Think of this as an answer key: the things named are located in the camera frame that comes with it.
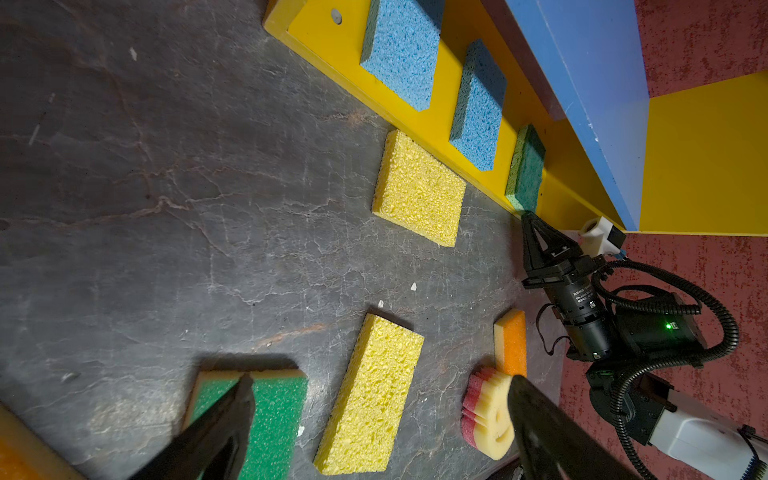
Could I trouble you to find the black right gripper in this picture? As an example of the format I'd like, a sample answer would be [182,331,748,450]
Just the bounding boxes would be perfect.
[521,211,615,362]

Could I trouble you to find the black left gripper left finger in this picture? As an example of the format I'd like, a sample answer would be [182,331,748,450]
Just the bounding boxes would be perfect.
[132,374,255,479]

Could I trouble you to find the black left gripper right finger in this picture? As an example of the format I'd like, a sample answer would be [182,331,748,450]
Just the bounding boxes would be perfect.
[508,375,638,480]

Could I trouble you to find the dark green scrub sponge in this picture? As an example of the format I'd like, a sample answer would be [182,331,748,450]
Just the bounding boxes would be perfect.
[505,124,546,212]

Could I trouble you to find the light green sponge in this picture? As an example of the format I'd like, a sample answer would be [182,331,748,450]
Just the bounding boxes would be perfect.
[183,369,308,479]

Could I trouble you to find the blue sponge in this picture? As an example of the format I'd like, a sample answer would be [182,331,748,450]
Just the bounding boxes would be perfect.
[360,0,445,112]
[449,39,507,172]

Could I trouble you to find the yellow shelf pink blue boards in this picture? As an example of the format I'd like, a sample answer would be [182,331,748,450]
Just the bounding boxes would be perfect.
[263,1,767,237]

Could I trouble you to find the yellow smiley face sponge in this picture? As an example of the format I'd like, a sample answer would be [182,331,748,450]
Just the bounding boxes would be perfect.
[461,367,515,460]

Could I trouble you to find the orange sponge right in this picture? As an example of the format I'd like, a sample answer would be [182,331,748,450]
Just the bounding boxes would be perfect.
[493,309,528,377]

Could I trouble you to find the orange sponge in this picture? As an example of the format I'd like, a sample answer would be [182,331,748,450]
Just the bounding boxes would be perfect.
[493,309,528,377]
[1,405,84,479]

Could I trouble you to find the orange sponge left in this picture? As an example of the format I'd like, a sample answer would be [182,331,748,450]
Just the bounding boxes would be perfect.
[1,405,84,479]

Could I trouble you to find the black corrugated cable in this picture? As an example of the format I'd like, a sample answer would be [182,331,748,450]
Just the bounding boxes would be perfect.
[590,259,742,480]

